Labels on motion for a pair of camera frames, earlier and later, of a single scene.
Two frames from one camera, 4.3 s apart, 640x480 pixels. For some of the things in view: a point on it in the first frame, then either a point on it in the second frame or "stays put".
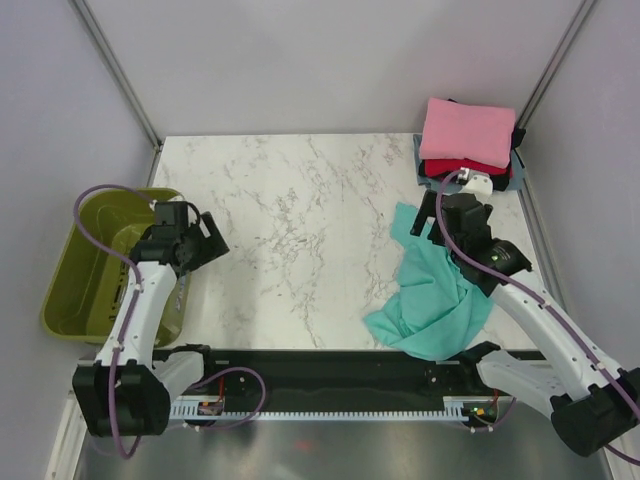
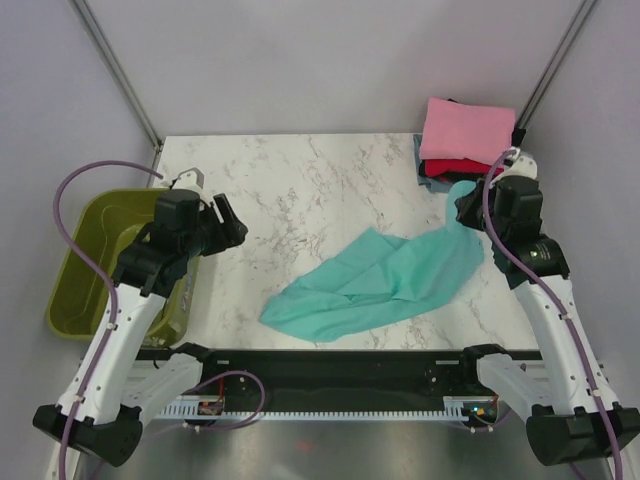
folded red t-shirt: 453,166 stays put
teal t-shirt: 435,311 to 370,275
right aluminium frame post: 554,64 stays put
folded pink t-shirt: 480,134 stays put
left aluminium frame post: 116,69 stays put
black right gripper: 427,209 to 466,206
